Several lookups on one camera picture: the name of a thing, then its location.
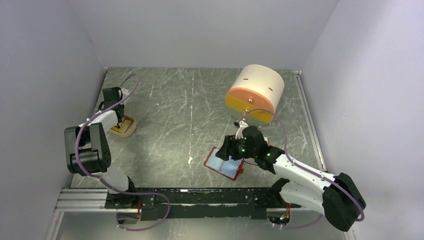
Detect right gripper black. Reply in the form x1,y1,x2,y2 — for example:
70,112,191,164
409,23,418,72
215,133,258,161

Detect red leather card holder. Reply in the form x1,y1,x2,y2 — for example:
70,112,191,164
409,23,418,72
203,146,244,181

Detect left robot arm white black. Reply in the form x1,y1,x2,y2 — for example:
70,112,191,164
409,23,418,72
64,87,141,208

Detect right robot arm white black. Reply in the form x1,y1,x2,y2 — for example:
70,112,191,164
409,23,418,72
212,126,366,232

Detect stack of credit cards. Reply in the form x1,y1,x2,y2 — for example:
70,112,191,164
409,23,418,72
113,116,133,133

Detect gold metal card tray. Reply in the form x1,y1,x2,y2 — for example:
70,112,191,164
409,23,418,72
108,114,137,138

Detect cream cylindrical drawer box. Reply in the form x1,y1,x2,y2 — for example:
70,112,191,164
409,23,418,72
225,64,285,127

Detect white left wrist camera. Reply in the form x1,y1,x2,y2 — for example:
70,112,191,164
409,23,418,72
119,88,131,99

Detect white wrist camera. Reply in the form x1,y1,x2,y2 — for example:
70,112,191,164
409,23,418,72
119,88,131,99
234,120,249,140

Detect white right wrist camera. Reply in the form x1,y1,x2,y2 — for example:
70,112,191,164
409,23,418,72
234,120,249,140

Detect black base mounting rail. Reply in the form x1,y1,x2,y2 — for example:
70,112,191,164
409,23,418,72
104,187,288,221

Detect aluminium frame rail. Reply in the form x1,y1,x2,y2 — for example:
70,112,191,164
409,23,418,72
55,187,286,213

